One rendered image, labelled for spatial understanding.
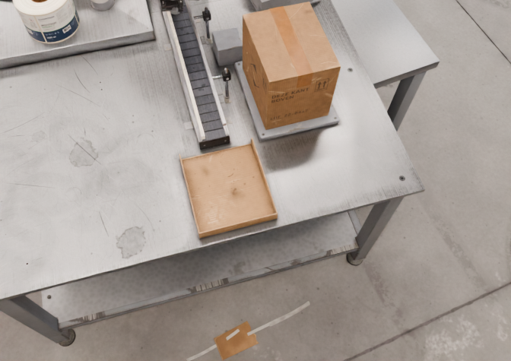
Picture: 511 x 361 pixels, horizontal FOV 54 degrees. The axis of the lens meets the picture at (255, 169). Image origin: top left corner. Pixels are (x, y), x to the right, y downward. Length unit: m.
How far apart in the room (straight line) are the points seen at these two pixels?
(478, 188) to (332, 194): 1.34
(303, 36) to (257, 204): 0.57
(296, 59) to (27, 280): 1.07
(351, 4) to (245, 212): 1.06
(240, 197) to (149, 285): 0.74
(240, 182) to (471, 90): 1.92
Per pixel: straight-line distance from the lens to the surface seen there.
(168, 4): 1.94
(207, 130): 1.76
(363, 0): 2.32
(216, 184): 1.71
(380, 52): 2.12
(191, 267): 2.25
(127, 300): 2.25
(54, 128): 1.94
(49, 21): 2.05
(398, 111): 2.38
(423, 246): 2.66
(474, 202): 2.87
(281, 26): 1.74
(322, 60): 1.65
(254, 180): 1.71
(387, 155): 1.84
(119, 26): 2.12
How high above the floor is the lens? 2.35
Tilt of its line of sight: 61 degrees down
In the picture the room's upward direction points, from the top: 3 degrees clockwise
